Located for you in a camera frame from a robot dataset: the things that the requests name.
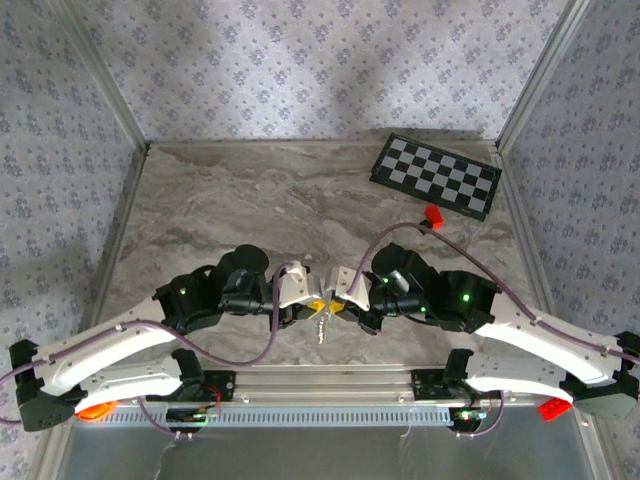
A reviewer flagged silver keyring with ball chain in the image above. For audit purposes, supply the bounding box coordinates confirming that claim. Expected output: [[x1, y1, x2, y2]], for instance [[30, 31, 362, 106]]
[[313, 299, 332, 346]]

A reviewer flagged small circuit board green light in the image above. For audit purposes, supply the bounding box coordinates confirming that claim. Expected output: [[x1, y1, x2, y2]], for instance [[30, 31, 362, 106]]
[[165, 405, 222, 426], [452, 407, 489, 426]]

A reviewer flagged black grey checkerboard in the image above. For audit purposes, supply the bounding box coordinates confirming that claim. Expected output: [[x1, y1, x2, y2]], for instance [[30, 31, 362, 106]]
[[368, 131, 503, 223]]

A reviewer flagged grey metal shelf plate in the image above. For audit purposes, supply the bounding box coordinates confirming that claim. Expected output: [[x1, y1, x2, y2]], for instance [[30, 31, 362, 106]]
[[47, 405, 619, 480]]

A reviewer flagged red toy brick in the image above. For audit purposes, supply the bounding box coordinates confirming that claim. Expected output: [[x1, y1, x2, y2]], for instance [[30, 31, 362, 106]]
[[537, 397, 573, 422]]

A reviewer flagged orange curved plastic piece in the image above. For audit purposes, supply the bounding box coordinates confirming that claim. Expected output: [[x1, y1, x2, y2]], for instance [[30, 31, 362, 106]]
[[74, 399, 120, 420]]

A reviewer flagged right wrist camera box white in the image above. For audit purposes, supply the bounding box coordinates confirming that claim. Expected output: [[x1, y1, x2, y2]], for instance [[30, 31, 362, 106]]
[[324, 266, 372, 309]]

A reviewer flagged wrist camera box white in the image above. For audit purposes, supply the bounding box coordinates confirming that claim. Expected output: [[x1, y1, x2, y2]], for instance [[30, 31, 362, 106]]
[[324, 266, 372, 309], [271, 259, 315, 309]]

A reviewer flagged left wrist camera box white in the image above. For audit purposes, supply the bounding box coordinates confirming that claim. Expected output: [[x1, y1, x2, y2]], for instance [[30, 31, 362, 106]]
[[271, 259, 315, 309]]

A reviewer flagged purple cable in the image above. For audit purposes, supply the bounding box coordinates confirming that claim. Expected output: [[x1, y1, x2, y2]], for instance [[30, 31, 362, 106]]
[[0, 260, 301, 441], [347, 221, 640, 441]]

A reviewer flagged wide aluminium mounting rail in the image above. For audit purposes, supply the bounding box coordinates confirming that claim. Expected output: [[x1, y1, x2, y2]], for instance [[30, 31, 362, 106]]
[[53, 364, 599, 405]]

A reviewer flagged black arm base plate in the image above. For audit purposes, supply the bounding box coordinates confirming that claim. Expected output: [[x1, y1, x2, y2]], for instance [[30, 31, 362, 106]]
[[149, 368, 237, 403], [410, 368, 504, 401]]

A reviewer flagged aluminium frame rail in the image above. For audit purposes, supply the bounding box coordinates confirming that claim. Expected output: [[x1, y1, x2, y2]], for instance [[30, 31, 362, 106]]
[[67, 144, 151, 369], [147, 139, 501, 149], [492, 144, 569, 364]]

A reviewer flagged grey slotted cable duct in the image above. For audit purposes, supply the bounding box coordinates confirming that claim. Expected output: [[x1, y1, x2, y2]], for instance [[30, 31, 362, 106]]
[[107, 403, 454, 429]]

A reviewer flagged aluminium frame post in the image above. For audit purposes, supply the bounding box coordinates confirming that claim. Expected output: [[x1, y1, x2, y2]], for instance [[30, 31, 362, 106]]
[[47, 0, 152, 154]]

